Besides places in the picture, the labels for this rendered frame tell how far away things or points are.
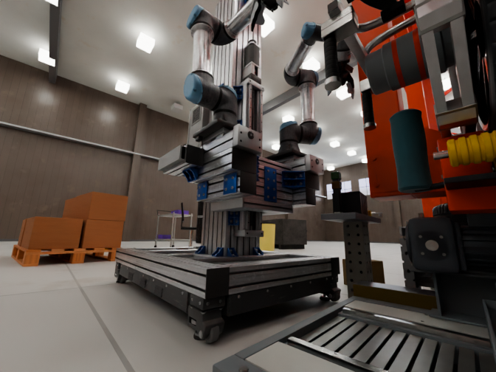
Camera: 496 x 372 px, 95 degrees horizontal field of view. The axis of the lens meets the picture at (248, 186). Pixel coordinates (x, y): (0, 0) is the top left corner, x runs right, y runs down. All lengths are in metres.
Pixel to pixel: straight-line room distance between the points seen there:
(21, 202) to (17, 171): 1.10
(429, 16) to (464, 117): 0.21
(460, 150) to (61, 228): 3.22
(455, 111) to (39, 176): 11.29
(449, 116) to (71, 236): 3.22
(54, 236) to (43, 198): 8.03
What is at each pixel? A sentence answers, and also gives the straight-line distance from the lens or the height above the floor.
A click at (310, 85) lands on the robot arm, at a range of 1.70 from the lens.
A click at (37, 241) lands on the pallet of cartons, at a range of 3.20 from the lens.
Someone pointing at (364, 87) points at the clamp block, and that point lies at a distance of 1.08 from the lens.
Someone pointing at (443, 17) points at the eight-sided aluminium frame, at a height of 0.73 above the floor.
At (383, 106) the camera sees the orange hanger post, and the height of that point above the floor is 0.96.
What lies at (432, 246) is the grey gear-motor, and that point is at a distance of 0.96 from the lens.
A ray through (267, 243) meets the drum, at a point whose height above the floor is 0.18.
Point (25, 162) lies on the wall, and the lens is 11.45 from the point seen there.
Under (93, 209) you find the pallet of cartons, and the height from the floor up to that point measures 0.61.
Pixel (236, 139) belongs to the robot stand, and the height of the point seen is 0.71.
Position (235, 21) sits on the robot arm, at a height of 1.37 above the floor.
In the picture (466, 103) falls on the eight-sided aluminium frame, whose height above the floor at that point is 0.60.
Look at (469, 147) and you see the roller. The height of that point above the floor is 0.51.
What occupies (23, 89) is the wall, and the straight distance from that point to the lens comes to 12.36.
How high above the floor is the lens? 0.33
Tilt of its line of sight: 12 degrees up
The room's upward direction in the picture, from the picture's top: 1 degrees clockwise
